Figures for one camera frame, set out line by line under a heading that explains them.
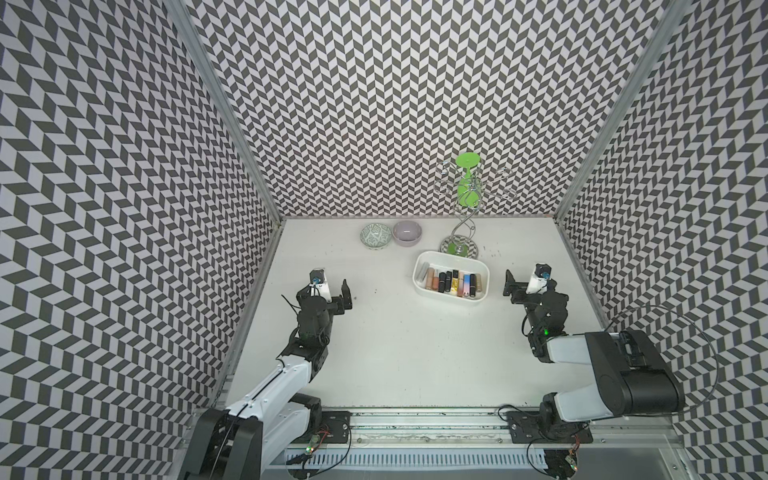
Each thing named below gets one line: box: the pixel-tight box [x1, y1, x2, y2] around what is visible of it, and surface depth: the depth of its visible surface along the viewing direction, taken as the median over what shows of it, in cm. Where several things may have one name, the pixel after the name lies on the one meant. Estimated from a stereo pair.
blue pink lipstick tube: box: [463, 274, 471, 297], surface depth 98 cm
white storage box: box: [413, 250, 490, 303], surface depth 101 cm
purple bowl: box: [392, 220, 422, 247], surface depth 112 cm
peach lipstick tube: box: [425, 267, 435, 290], surface depth 101 cm
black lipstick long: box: [469, 274, 477, 297], surface depth 99 cm
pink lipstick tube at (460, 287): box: [457, 271, 465, 297], surface depth 99 cm
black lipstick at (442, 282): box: [438, 272, 447, 293], surface depth 101 cm
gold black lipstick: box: [451, 269, 459, 296], surface depth 100 cm
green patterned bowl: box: [360, 223, 392, 251], surface depth 113 cm
